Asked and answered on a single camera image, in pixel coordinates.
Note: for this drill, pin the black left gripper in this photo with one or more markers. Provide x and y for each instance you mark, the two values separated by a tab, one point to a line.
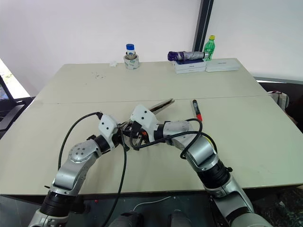
116	139

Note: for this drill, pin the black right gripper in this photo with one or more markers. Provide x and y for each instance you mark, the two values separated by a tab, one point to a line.
136	130

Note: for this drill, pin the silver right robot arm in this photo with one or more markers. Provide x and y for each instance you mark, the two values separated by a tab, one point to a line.
203	156

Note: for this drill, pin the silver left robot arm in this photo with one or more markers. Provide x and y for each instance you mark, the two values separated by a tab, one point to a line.
71	165

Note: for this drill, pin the red marker with black cap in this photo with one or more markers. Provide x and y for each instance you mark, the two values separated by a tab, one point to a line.
197	110

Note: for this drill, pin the white tape roll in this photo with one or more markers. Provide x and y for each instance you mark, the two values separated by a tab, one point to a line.
131	62

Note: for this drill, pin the crumpled white paper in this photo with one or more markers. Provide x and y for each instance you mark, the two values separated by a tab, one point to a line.
113	63

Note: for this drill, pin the small bottle with blue cap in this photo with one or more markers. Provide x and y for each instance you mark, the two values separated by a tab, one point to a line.
130	50

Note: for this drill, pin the white box with blue lid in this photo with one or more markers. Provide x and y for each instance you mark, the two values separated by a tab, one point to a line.
189	67

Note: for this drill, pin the folded purple grey umbrella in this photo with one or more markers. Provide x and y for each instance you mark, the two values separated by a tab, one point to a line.
187	55

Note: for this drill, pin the black mesh chair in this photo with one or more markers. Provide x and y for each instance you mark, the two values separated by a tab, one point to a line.
7	104

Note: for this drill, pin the flat white box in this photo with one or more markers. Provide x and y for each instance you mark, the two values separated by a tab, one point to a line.
221	65

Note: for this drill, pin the green bottle with yellow cap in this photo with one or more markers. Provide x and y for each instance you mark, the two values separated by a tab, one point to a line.
209	48

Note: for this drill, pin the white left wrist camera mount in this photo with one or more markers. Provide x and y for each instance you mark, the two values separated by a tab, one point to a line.
107	125

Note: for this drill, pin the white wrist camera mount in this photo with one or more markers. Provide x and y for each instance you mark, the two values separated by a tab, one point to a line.
107	125
144	116

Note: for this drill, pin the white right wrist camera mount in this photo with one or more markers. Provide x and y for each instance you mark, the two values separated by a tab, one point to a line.
144	116

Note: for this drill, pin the dark window frame post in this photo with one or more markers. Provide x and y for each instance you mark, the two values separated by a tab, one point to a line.
203	23

